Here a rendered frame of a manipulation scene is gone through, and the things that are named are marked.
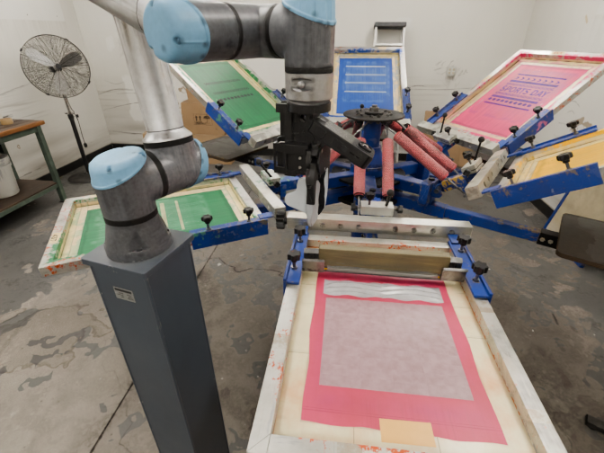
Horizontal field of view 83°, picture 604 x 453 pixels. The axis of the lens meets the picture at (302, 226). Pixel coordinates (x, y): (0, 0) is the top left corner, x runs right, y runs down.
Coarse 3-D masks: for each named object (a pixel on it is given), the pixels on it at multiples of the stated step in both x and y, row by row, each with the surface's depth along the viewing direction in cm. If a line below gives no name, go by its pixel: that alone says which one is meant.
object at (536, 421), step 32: (288, 288) 103; (288, 320) 92; (480, 320) 94; (288, 352) 86; (512, 352) 82; (512, 384) 76; (256, 416) 69; (544, 416) 69; (256, 448) 63; (288, 448) 63; (320, 448) 63; (352, 448) 63; (384, 448) 63; (544, 448) 64
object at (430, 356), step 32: (416, 320) 96; (448, 320) 96; (416, 352) 87; (448, 352) 87; (416, 384) 79; (448, 384) 79; (480, 384) 79; (416, 416) 72; (448, 416) 72; (480, 416) 72
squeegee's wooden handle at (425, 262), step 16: (320, 256) 111; (336, 256) 110; (352, 256) 109; (368, 256) 109; (384, 256) 108; (400, 256) 107; (416, 256) 106; (432, 256) 106; (448, 256) 105; (432, 272) 108
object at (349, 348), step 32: (320, 288) 109; (320, 320) 96; (352, 320) 96; (384, 320) 96; (320, 352) 87; (352, 352) 87; (384, 352) 87; (320, 384) 79; (352, 384) 79; (384, 384) 79; (320, 416) 72; (352, 416) 72; (384, 416) 72
